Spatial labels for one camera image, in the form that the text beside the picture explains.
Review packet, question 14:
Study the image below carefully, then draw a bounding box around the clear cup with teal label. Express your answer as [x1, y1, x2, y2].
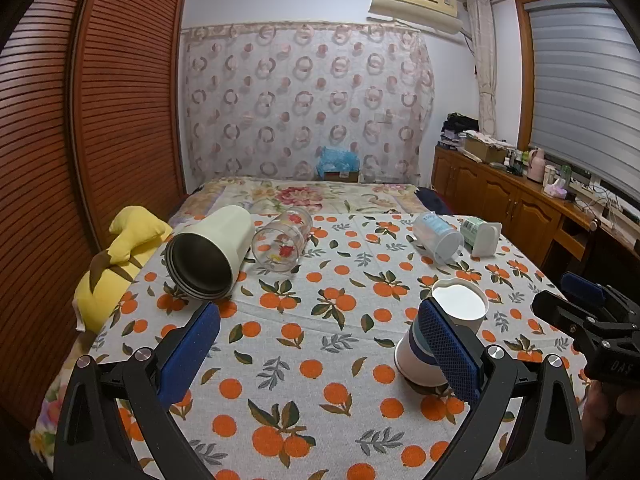
[412, 211, 465, 265]

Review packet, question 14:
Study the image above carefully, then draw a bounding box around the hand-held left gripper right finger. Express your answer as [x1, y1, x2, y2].
[416, 298, 587, 480]

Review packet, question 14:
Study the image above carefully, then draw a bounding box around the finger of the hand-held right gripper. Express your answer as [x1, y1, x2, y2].
[531, 290, 593, 343]
[560, 272, 622, 308]

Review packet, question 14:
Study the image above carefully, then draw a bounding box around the pink thermos jug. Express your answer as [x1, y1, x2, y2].
[527, 148, 546, 184]

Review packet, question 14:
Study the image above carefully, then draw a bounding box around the white cup with green label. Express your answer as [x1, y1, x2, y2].
[459, 216, 503, 257]

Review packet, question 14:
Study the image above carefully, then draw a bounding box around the white power strip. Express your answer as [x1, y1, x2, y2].
[569, 180, 626, 226]

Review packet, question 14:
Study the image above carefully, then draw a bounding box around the cream window curtain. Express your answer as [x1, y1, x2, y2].
[466, 0, 499, 142]

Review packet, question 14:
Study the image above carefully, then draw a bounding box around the wooden sideboard cabinet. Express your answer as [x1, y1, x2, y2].
[430, 144, 640, 283]

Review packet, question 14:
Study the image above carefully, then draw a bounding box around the cream tumbler cup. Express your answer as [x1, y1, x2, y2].
[165, 204, 256, 304]

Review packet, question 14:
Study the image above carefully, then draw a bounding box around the floral bed sheet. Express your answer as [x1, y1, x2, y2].
[27, 176, 431, 461]

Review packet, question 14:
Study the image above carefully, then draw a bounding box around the pile of dark clothes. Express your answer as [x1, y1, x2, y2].
[441, 112, 481, 149]

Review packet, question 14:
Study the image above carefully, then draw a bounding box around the dark blue cloth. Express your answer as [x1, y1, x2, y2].
[414, 186, 457, 217]

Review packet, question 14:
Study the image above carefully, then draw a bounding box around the blue plastic bag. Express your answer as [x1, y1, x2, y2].
[315, 145, 361, 177]

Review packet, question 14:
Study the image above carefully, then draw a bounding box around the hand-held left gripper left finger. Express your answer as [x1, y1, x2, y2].
[52, 301, 223, 480]

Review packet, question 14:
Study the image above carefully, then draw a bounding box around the orange-print tablecloth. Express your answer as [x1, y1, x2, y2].
[82, 211, 598, 480]

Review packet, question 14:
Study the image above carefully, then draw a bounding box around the wooden louvered wardrobe door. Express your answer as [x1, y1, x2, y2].
[0, 0, 103, 433]
[70, 0, 192, 252]

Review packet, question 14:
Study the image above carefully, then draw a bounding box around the person's right hand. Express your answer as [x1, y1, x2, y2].
[584, 379, 640, 463]

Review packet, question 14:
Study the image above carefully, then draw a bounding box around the yellow plush toy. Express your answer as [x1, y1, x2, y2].
[73, 205, 174, 333]

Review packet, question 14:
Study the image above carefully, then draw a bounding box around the open cardboard box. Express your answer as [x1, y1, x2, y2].
[463, 134, 509, 164]

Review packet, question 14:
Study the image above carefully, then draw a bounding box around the cream air conditioner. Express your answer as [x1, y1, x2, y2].
[368, 0, 466, 36]

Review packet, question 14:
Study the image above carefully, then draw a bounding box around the grey window blind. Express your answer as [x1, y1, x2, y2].
[526, 0, 640, 197]

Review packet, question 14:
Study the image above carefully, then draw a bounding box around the clear flower-print glass cup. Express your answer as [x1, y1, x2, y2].
[251, 207, 314, 274]

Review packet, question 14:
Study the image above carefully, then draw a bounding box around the white and blue paper cup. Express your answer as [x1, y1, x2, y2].
[393, 278, 489, 387]

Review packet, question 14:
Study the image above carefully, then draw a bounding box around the circle-pattern sheer curtain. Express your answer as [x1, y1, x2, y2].
[179, 21, 436, 187]

